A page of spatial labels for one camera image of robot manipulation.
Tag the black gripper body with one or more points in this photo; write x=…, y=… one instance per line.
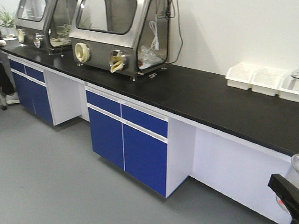
x=287, y=193

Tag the small glass beaker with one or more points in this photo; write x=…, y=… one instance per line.
x=293, y=177

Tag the right white plastic bin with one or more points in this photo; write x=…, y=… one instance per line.
x=289, y=87

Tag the white plastic bin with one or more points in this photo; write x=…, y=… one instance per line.
x=267, y=80
x=240, y=75
x=289, y=87

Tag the middle white plastic bin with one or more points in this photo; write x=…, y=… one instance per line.
x=267, y=80

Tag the left white plastic bin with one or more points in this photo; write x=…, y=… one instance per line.
x=240, y=75

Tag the near blue lab cabinet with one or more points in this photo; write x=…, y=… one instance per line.
x=145, y=142

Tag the blue lab cabinet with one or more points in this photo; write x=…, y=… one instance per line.
x=145, y=142
x=51, y=95

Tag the near steel glove box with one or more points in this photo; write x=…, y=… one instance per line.
x=129, y=37

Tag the steel glove box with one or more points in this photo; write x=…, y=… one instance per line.
x=129, y=37
x=45, y=24

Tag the far blue lab cabinet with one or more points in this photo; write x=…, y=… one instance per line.
x=51, y=95

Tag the far steel glove box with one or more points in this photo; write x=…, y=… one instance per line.
x=45, y=24

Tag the person leg with shoe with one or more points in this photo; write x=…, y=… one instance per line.
x=7, y=87

